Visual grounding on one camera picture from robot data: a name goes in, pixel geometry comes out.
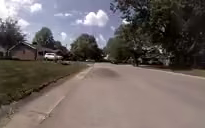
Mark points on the tree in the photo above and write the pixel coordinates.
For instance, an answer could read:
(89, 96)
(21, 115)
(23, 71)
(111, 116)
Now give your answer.
(86, 47)
(44, 36)
(5, 35)

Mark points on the grey asphalt road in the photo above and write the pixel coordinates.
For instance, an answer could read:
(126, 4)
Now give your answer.
(130, 100)

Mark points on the white car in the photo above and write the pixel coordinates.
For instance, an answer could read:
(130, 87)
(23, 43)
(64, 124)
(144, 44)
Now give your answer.
(50, 56)

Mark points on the row of trees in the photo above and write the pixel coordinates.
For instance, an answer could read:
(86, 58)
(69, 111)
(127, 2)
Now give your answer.
(163, 30)

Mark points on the brick house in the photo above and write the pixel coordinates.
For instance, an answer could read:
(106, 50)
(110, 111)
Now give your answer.
(22, 51)

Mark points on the pale concrete gutter strip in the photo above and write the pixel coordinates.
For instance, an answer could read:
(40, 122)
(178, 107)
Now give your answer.
(33, 111)

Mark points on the pale concrete kerb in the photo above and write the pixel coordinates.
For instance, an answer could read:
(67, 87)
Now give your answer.
(190, 75)

